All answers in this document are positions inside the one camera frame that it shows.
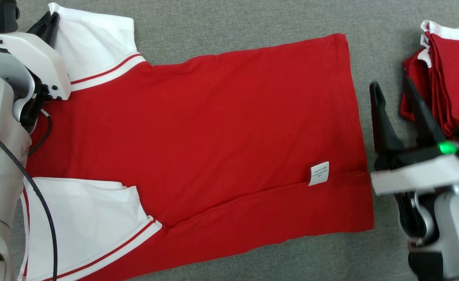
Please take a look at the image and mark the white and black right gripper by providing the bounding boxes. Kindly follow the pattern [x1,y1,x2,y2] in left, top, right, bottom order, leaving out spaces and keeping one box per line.
[370,71,459,196]

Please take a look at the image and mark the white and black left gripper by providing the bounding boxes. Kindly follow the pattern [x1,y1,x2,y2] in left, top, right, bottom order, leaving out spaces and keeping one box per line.
[0,12,72,129]

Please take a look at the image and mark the red shorts with white stripes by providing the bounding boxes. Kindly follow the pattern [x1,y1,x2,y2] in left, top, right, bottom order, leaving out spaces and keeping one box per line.
[400,20,459,139]

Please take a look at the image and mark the red t-shirt with white sleeves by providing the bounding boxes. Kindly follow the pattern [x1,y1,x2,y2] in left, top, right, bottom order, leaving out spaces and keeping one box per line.
[18,3,374,281]

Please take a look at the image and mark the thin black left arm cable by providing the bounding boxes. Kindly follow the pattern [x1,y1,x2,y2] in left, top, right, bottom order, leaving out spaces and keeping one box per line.
[28,109,53,157]

